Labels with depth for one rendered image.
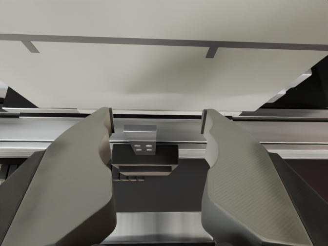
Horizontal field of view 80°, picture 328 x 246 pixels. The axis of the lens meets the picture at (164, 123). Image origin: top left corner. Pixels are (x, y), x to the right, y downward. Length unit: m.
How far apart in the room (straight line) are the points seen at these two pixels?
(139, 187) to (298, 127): 0.47
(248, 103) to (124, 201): 0.57
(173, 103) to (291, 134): 0.39
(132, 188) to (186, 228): 0.51
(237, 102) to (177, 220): 0.10
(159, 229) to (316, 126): 0.45
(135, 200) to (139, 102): 0.54
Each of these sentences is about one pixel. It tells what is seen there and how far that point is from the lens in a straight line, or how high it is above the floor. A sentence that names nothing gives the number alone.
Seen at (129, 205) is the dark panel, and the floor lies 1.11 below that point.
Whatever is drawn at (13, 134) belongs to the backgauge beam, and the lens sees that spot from 0.50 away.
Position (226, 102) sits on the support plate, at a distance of 0.16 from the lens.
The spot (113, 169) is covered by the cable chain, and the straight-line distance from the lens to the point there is 0.55.
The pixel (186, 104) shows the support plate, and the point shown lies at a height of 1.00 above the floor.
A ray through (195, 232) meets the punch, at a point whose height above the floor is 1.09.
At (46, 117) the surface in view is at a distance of 0.21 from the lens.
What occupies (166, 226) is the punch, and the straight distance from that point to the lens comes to 0.17.
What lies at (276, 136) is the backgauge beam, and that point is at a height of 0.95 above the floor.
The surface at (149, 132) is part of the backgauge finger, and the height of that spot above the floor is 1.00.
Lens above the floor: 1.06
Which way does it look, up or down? 19 degrees down
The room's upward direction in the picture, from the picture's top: 180 degrees clockwise
